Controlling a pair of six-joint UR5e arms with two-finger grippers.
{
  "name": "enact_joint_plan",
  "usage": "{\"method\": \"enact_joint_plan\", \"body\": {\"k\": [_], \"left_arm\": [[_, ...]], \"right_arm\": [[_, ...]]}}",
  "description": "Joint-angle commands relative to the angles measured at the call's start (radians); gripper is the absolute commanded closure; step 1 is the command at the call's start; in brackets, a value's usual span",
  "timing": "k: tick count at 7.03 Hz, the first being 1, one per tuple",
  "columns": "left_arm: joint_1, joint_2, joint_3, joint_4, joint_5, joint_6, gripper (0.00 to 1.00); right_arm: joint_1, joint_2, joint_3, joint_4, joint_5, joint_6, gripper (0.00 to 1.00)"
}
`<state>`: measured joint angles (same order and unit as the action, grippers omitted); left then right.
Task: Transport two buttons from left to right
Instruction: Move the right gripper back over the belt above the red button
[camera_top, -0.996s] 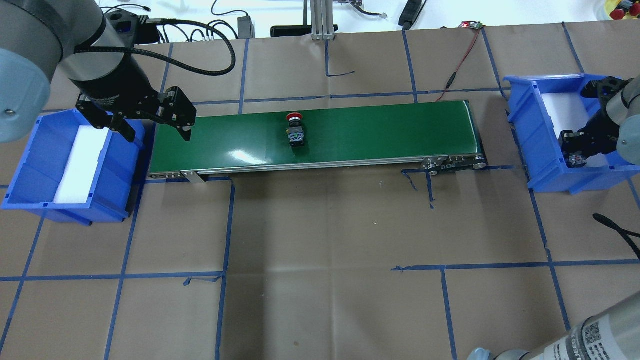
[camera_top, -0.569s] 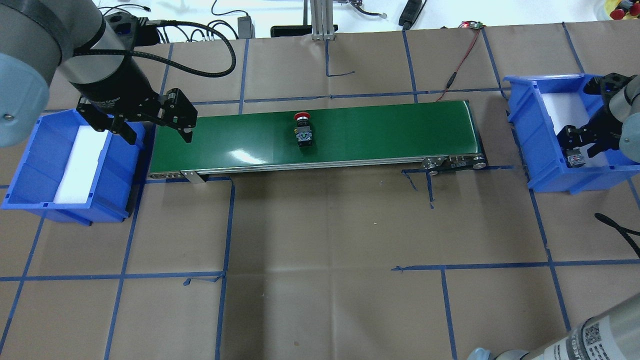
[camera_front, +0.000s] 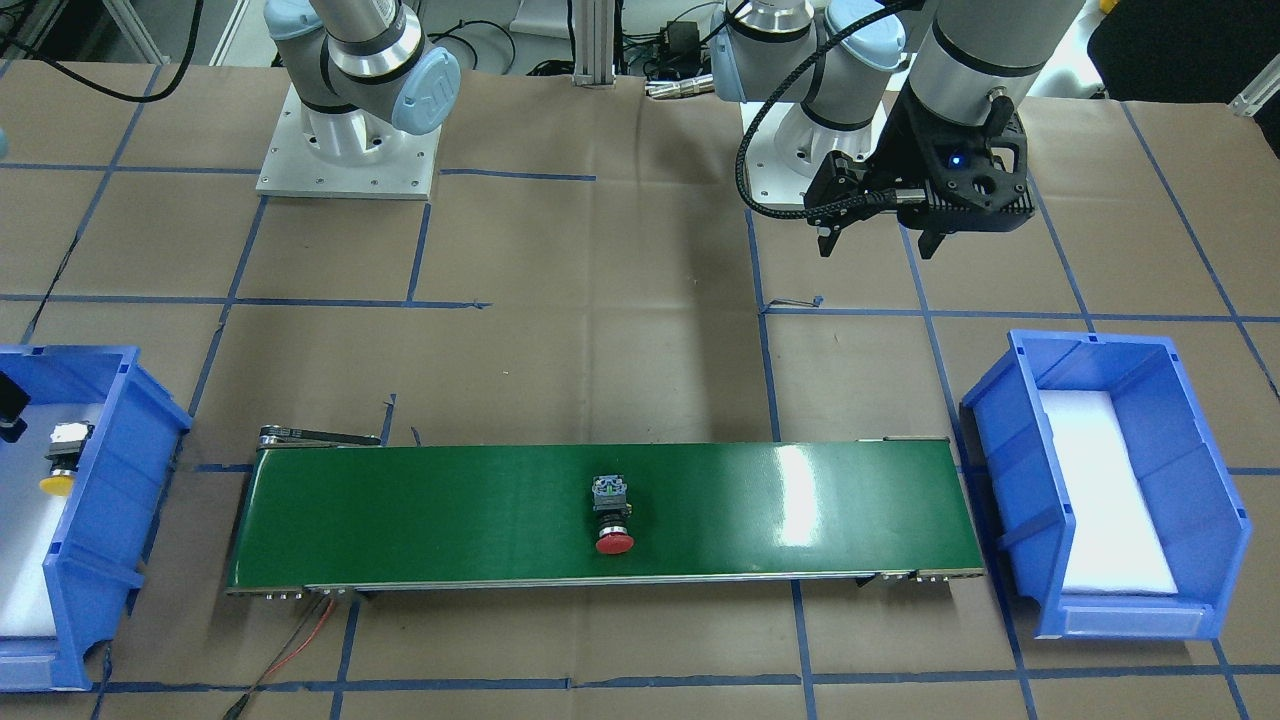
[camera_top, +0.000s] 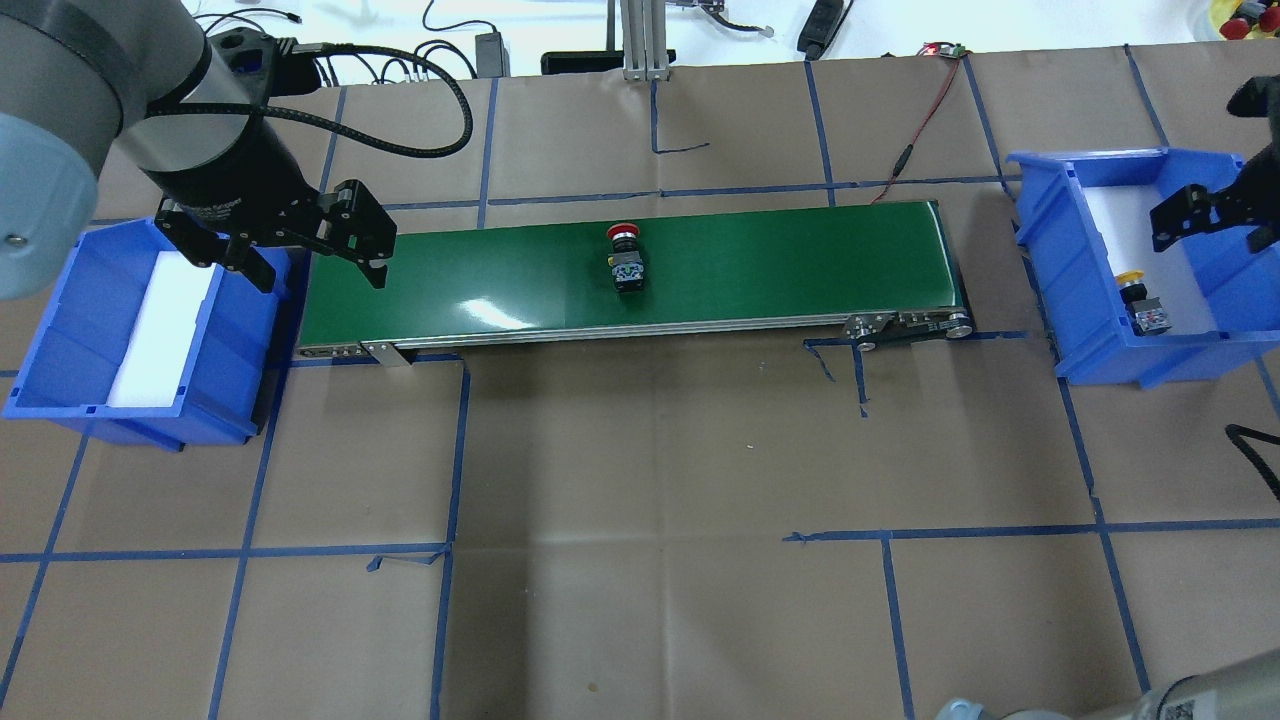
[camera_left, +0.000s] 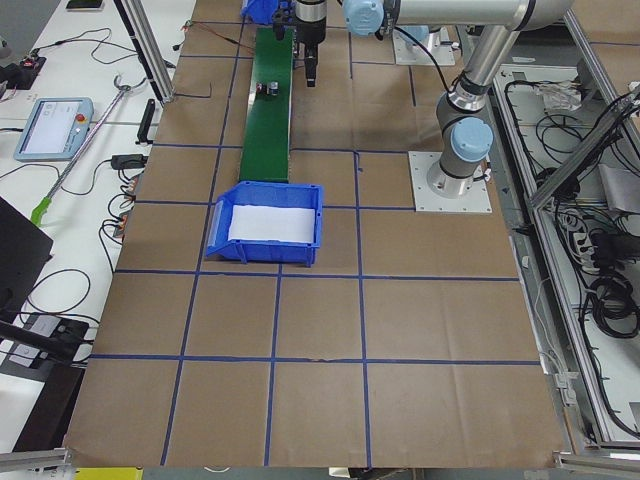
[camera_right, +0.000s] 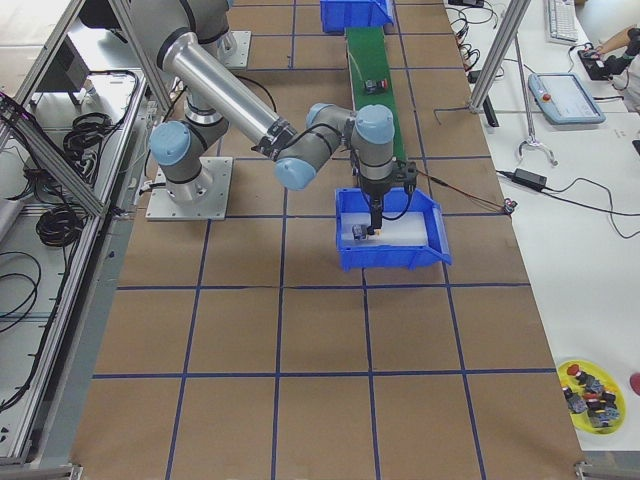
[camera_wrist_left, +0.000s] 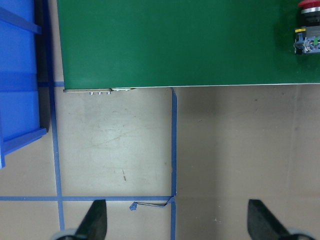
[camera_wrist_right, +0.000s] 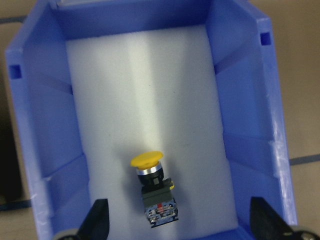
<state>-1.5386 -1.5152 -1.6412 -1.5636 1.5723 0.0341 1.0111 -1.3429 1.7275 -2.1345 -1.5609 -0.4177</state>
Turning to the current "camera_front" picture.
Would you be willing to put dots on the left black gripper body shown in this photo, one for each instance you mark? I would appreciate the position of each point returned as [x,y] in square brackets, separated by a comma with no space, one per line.
[903,147]

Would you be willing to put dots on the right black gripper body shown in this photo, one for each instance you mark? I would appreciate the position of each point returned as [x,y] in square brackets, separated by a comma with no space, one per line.
[10,397]

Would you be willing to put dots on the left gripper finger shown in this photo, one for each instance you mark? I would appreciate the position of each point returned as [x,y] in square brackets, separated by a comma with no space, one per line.
[827,236]
[929,242]

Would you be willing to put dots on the yellow push button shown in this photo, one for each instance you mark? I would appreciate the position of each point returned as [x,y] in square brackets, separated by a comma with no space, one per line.
[67,443]

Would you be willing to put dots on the red push button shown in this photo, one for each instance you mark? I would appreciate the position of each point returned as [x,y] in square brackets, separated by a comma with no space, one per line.
[609,497]

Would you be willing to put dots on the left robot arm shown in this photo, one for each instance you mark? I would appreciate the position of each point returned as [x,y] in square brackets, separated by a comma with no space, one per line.
[871,107]

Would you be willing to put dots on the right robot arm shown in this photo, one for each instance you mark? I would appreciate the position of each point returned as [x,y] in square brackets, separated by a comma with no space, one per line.
[370,84]

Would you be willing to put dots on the blue bin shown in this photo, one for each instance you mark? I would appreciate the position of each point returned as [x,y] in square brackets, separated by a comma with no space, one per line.
[93,563]
[1199,518]

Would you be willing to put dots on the brown paper table cover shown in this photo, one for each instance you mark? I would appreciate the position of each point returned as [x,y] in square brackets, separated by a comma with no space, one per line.
[584,273]

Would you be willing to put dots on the green conveyor belt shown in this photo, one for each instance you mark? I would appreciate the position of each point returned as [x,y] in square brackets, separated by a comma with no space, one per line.
[445,518]

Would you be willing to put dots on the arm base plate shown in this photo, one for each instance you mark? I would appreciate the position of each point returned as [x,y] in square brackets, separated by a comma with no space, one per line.
[352,155]
[789,147]

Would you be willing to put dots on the aluminium frame post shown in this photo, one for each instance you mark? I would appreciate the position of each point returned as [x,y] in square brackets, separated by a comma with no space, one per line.
[594,28]

